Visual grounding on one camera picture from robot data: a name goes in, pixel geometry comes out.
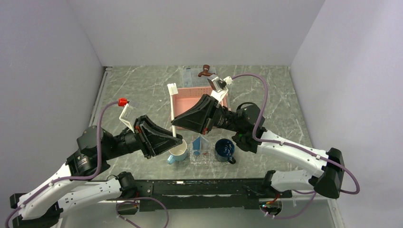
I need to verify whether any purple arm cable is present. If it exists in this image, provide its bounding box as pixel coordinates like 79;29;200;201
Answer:
4;100;171;228
231;73;361;220

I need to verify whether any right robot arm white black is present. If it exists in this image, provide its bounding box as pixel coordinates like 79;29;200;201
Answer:
172;94;345;199

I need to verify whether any pink plastic basket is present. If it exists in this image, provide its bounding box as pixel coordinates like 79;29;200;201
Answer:
173;87;213;117

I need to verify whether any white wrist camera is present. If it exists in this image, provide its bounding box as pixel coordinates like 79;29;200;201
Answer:
207;74;233;102
118;98;137;132

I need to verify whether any copper faucet tap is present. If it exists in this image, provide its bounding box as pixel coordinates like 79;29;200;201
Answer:
198;65;213;77

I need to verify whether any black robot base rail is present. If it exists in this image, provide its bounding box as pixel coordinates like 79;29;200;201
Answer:
117;178;292;212

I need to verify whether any clear plastic box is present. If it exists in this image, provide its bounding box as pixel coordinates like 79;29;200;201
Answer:
182;67;210;87

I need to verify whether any blue toothpaste tube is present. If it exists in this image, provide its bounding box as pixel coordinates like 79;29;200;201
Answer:
192;136;201;156

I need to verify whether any light blue white mug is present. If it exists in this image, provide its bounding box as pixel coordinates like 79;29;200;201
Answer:
166;140;188;165

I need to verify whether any clear textured acrylic tray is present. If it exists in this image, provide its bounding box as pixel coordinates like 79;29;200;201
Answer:
188;143;230;167

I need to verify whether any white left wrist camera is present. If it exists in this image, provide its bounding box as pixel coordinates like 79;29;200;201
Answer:
118;98;137;132

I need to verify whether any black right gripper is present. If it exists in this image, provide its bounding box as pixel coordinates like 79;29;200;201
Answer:
172;94;242;135

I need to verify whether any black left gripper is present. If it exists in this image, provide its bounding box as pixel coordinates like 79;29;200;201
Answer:
102;114;183;160

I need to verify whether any dark blue mug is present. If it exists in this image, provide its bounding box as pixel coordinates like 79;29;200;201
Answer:
214;139;236;164

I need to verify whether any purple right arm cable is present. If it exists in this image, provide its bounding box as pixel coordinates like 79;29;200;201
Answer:
231;73;361;220

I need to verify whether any aluminium side rail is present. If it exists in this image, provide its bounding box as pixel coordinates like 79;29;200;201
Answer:
50;66;113;228

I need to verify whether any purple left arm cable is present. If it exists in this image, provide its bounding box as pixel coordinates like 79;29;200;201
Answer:
4;100;171;228

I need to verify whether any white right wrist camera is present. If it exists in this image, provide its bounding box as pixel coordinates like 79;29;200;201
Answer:
207;74;233;102

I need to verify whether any white red-capped toothpaste tube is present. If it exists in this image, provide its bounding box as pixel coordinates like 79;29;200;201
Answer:
200;135;211;155

